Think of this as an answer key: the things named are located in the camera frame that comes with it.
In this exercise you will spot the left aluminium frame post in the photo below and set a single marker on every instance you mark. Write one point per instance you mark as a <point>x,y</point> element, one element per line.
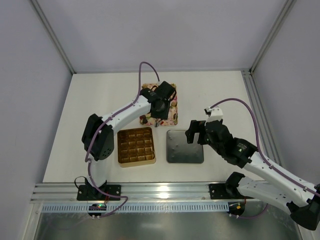
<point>52,35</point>

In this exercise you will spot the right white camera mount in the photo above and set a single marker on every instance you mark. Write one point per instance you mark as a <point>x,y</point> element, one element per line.
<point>214,114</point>

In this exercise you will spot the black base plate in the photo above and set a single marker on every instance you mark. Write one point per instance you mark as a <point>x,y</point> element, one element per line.
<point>86,192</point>
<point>217,191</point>

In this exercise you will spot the floral rectangular tray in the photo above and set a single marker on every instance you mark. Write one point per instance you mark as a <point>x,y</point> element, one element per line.
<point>172,120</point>

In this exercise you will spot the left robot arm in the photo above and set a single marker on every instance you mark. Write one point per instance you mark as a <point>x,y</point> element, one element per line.
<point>98,136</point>

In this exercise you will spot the silver tin lid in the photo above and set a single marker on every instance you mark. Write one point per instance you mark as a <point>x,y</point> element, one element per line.
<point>178,151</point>

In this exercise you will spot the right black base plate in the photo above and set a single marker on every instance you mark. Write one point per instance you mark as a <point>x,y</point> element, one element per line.
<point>217,191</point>

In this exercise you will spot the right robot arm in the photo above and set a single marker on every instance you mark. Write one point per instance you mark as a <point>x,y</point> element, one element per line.
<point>282,189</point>

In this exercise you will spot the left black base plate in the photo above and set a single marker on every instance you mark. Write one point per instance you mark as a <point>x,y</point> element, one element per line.
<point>86,192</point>

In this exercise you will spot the gold chocolate box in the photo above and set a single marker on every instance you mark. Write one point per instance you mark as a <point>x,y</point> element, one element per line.
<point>135,147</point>

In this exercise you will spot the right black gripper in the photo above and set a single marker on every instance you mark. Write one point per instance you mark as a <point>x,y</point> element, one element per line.
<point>200,131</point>

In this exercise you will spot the slotted cable duct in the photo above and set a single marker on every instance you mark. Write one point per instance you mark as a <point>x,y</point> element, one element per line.
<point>136,207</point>

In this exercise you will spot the aluminium rail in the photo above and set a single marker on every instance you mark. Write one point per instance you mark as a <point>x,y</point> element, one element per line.
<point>135,191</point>

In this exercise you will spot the aluminium frame post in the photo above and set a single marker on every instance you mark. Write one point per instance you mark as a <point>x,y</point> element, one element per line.
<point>272,34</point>
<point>52,35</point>

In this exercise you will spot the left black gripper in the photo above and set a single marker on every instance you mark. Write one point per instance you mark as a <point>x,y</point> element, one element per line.
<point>159,116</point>

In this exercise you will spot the right aluminium frame post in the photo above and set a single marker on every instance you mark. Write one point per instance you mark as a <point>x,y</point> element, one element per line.
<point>272,34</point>

